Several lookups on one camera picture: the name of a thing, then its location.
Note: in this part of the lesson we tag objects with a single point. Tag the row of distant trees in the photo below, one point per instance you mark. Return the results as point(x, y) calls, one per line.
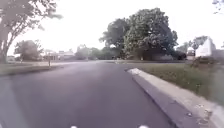
point(88, 53)

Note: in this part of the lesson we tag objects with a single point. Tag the large dark tree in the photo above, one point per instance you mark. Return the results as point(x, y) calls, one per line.
point(115, 35)

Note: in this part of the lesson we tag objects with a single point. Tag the grey asphalt road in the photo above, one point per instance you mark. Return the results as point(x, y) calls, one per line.
point(86, 96)

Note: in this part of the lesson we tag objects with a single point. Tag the large leafy green tree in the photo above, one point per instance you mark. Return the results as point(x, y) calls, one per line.
point(150, 33)

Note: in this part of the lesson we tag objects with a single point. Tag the low house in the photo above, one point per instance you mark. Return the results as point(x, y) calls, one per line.
point(63, 55)

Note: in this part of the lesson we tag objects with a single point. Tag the pale concrete kerb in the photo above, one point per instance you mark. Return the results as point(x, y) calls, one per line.
point(173, 96)

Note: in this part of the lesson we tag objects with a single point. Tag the grass verge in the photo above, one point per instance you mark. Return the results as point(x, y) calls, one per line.
point(186, 75)
point(20, 69)

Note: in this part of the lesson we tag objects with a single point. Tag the small round tree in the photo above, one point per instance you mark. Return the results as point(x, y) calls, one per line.
point(28, 50)

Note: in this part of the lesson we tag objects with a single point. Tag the white building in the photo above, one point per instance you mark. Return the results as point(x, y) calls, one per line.
point(205, 50)

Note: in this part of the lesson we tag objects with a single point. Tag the tall tree with bare trunk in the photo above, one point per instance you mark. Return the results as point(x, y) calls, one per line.
point(13, 16)

